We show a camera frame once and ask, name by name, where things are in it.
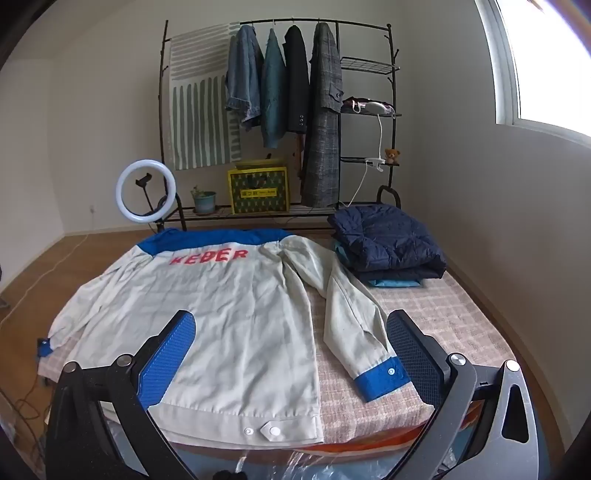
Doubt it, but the white ring light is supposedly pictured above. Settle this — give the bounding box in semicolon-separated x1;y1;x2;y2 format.
115;159;175;234

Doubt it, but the light blue folded garment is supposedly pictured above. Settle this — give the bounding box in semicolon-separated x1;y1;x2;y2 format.
333;242;426;289

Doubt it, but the window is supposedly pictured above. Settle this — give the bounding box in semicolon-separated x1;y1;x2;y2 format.
475;0;591;139

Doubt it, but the black jacket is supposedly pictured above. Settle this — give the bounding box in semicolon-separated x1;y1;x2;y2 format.
283;24;311;136

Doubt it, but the blue denim jacket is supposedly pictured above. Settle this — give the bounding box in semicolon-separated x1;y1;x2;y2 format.
225;24;264;132

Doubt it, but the green striped white cloth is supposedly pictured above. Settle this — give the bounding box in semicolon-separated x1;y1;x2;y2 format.
168;22;243;171

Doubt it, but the pink plaid blanket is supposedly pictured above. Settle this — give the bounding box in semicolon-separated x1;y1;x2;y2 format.
39;233;518;446

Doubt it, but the grey plaid coat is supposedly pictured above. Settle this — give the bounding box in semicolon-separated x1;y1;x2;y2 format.
301;21;345;208

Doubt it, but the potted plant in teal pot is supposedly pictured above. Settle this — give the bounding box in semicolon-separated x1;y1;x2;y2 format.
191;186;218;215

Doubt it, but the black metal clothes rack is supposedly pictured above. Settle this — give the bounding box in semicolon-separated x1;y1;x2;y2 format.
157;18;402;232

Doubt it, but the navy quilted jacket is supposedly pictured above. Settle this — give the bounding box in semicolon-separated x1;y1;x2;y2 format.
327;204;448;280

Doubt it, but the yellow patterned box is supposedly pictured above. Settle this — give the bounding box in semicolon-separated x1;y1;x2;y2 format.
227;158;290;215

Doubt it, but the dark item with pink trim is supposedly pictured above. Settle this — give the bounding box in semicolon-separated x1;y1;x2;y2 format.
342;97;397;115

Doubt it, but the teal jacket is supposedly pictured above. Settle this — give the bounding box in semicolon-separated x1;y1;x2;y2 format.
261;30;289;149

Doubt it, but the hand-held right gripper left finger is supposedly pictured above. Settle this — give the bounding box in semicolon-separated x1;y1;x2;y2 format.
45;310;197;480

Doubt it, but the black curved metal handle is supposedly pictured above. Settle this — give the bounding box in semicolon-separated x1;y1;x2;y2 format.
376;185;402;209

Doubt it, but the white lamp cable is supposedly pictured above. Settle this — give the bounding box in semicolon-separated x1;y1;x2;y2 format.
344;164;372;207

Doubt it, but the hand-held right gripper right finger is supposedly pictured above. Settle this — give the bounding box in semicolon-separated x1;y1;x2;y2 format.
387;310;539;480

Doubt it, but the white and blue jacket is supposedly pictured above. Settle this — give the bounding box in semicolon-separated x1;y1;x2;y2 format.
37;227;411;450

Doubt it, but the white clip lamp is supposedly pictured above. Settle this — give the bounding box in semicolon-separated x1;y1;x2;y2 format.
353;100;394;174

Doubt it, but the orange patterned sheet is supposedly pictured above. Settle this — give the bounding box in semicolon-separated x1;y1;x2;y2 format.
318;406;485;457

